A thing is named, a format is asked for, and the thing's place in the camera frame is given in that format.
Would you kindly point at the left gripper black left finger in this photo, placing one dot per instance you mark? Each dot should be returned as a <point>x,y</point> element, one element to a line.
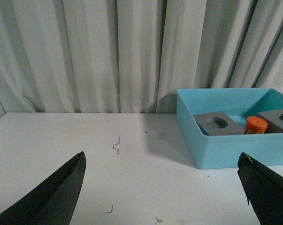
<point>53,201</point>

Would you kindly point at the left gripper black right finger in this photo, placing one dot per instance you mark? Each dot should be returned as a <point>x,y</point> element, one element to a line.
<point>263,188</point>

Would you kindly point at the gray block with square hole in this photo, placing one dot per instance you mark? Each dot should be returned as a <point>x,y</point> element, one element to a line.
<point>274,118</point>

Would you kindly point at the orange cylinder with white numbers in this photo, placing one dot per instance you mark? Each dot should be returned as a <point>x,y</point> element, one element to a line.
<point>255,125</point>

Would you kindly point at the gray block with round hole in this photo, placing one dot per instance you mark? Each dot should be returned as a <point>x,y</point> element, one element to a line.
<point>217,123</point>

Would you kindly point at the light blue plastic box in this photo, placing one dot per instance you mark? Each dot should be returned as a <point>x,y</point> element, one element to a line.
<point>210,152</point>

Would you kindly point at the white pleated curtain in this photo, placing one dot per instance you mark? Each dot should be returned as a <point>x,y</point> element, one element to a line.
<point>131,56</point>

